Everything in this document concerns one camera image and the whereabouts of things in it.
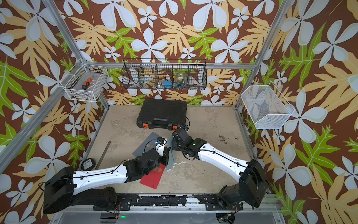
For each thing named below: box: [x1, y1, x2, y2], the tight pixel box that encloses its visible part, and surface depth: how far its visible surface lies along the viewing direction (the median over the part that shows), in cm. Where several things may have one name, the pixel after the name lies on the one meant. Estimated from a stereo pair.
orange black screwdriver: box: [81, 77, 93, 90], surface depth 82 cm
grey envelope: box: [131, 132, 159, 158], surface depth 99 cm
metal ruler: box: [94, 140, 112, 171], surface depth 93 cm
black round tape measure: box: [80, 158, 97, 172], surface depth 88 cm
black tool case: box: [136, 98, 188, 131], surface depth 107 cm
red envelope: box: [139, 163, 166, 190], surface depth 82 cm
